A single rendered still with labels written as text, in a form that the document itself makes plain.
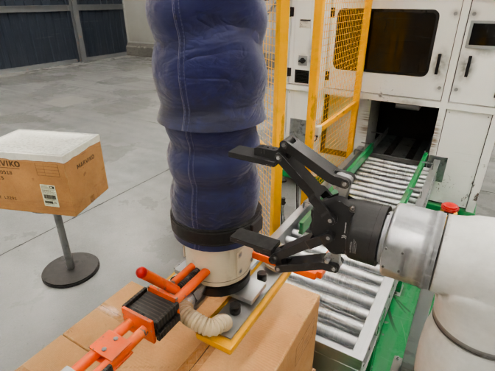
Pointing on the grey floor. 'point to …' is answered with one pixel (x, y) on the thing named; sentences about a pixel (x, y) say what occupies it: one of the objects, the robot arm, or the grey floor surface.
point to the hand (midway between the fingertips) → (241, 196)
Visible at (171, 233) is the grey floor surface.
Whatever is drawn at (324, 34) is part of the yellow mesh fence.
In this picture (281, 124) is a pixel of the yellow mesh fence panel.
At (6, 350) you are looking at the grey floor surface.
